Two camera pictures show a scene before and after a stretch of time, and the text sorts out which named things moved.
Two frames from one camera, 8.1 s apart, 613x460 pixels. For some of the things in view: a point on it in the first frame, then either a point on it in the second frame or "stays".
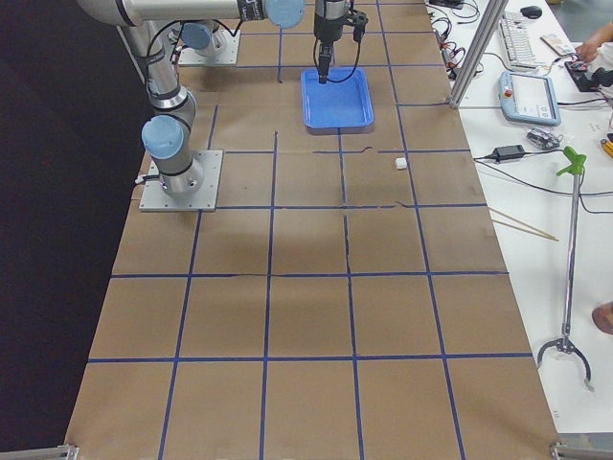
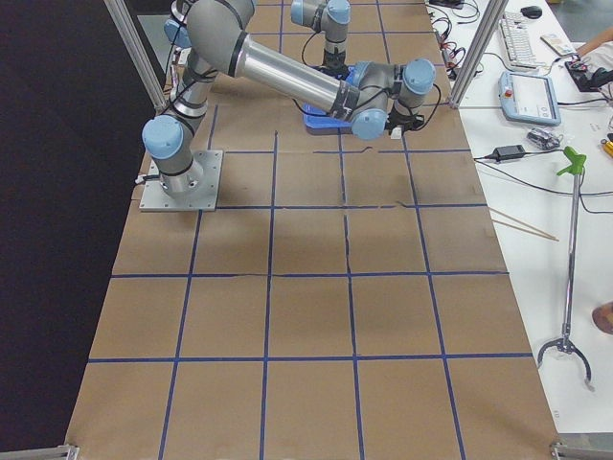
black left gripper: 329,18 to 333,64
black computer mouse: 532,11 stays
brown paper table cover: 349,300 stays
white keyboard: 516,41 stays
